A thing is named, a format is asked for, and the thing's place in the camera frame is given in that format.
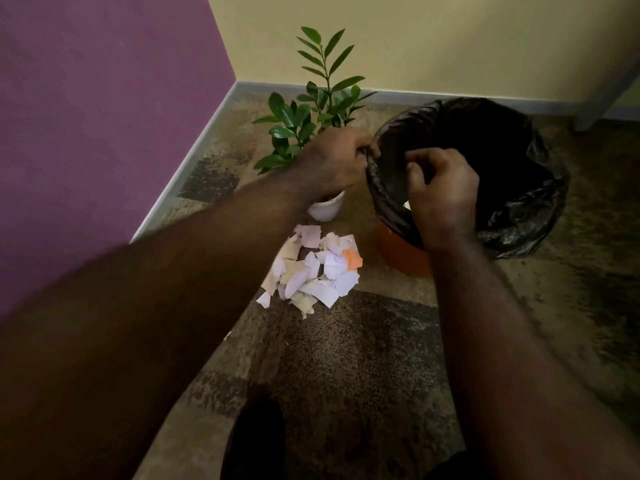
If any person's left forearm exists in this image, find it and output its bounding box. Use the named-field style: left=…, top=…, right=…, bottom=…
left=0, top=165, right=321, bottom=480

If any person's dark shoe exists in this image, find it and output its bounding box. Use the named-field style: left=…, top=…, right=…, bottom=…
left=220, top=392, right=288, bottom=480

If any person's right forearm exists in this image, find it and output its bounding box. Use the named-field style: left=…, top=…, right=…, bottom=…
left=427, top=235, right=640, bottom=480

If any green leafy plant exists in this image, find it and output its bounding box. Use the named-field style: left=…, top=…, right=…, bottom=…
left=251, top=26, right=378, bottom=175

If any orange waste bin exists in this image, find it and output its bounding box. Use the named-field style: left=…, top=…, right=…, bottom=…
left=376, top=221, right=434, bottom=279

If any grey furniture leg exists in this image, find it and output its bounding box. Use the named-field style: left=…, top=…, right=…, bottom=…
left=572, top=57, right=640, bottom=133

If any person's right hand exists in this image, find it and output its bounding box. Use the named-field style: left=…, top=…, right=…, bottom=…
left=405, top=147, right=481, bottom=253

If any white plant pot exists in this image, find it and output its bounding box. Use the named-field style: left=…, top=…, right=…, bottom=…
left=306, top=191, right=347, bottom=223

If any person's left hand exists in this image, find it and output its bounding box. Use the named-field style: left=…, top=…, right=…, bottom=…
left=291, top=127, right=382, bottom=200

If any black plastic bin bag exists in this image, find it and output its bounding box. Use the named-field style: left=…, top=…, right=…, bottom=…
left=364, top=97, right=572, bottom=260

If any pile of torn paper scraps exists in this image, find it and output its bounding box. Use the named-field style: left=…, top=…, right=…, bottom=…
left=255, top=224, right=364, bottom=320

